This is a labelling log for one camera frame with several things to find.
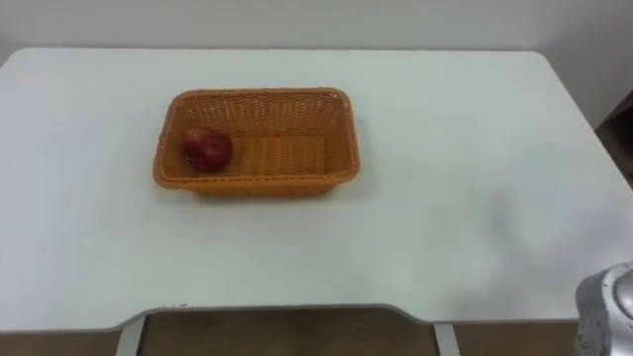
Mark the orange woven basket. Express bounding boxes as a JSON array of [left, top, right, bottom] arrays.
[[152, 87, 361, 199]]

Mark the red apple soft toy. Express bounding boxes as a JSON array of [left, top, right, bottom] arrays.
[[181, 127, 234, 175]]

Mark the white desk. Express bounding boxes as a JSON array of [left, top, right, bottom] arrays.
[[0, 46, 633, 356]]

